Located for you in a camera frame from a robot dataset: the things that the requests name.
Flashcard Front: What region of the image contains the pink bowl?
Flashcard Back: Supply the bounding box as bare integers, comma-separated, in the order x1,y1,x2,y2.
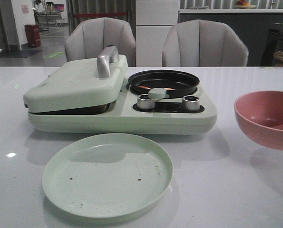
234,91,283,150

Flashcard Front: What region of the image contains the green breakfast maker lid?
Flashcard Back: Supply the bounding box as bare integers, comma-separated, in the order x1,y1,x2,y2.
23,47,128,113

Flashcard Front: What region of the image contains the green breakfast maker base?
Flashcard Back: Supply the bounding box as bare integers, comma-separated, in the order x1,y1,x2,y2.
28,79,217,135

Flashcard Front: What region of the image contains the dark appliance at right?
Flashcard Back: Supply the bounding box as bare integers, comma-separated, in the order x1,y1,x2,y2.
260,23,283,67

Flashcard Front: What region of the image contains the grey counter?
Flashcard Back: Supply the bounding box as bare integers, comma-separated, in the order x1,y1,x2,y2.
179,9,283,67

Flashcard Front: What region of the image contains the fruit plate on counter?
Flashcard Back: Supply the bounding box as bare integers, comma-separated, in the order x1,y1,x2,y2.
234,0,257,9

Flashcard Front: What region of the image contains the right grey armchair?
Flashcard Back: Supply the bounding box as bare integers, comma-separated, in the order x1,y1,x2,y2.
162,19,249,67

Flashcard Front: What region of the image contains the grey armchair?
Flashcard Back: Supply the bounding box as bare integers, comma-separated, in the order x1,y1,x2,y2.
65,18,136,67
162,19,249,67

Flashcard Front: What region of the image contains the right silver control knob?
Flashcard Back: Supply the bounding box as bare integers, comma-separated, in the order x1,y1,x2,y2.
182,95,201,112

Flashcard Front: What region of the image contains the silver control knob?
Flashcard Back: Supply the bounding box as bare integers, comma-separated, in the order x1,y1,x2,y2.
182,95,201,112
137,94,155,110

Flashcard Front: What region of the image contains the black round frying pan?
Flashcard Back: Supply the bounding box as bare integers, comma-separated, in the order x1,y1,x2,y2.
128,69,200,98

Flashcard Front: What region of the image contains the white cabinet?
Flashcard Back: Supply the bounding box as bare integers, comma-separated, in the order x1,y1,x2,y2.
136,0,180,67

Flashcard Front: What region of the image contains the left silver control knob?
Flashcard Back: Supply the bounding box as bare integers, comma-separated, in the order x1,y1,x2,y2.
137,94,155,110

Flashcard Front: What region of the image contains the left grey armchair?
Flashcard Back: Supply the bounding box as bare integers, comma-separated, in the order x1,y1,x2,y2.
65,18,136,67

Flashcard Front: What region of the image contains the green round plate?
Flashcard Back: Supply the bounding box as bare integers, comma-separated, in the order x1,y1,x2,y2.
42,133,173,223

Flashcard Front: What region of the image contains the red bin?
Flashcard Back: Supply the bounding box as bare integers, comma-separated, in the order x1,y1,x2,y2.
25,24,41,48

